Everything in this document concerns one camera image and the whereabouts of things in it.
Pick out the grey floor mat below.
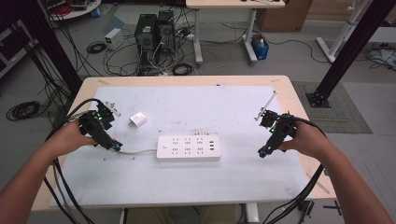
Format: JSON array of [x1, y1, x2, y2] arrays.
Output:
[[290, 80, 374, 135]]

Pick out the white-legged wooden desk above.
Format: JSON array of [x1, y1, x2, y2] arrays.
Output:
[[185, 0, 287, 66]]

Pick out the black table clamp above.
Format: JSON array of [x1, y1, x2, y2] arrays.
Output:
[[296, 200, 316, 219]]

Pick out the black cable coil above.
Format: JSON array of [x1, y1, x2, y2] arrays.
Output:
[[171, 62, 195, 77], [86, 40, 107, 55], [6, 100, 42, 122]]

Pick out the white power supply box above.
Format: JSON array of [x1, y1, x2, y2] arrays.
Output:
[[104, 27, 125, 51]]

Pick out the round white table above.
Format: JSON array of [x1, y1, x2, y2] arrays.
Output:
[[39, 0, 103, 22]]

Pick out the white table mat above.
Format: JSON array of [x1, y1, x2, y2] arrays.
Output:
[[49, 85, 312, 208]]

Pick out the black metal frame post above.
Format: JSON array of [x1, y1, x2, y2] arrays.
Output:
[[305, 0, 396, 109], [11, 0, 84, 94]]

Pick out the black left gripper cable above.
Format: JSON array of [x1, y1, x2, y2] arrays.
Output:
[[42, 97, 102, 224]]

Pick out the brown cardboard box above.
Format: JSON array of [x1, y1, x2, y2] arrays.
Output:
[[256, 0, 314, 33]]

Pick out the white charger adapter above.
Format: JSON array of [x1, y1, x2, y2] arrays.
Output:
[[128, 112, 149, 129]]

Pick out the black computer tower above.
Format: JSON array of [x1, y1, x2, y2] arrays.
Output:
[[134, 13, 158, 54], [156, 9, 177, 54]]

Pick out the white power strip cable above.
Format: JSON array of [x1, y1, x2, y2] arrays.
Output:
[[119, 147, 159, 156]]

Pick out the white power strip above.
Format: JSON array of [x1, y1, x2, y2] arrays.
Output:
[[156, 133, 222, 162]]

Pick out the white metal stand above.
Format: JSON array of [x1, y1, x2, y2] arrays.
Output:
[[315, 0, 366, 64]]

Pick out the person's left hand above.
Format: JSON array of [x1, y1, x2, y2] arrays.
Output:
[[46, 119, 98, 159]]

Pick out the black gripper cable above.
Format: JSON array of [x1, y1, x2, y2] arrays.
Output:
[[42, 97, 102, 224], [263, 116, 328, 224]]

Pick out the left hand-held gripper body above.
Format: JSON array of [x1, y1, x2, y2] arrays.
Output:
[[78, 100, 122, 151]]

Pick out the person's right hand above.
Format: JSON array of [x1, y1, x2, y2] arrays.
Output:
[[277, 122, 332, 161]]

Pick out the white table leg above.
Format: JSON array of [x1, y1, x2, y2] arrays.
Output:
[[245, 203, 260, 224]]

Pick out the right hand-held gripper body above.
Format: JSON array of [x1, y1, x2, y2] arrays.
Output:
[[254, 91, 299, 152]]

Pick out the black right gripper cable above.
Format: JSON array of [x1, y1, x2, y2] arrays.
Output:
[[263, 116, 328, 224]]

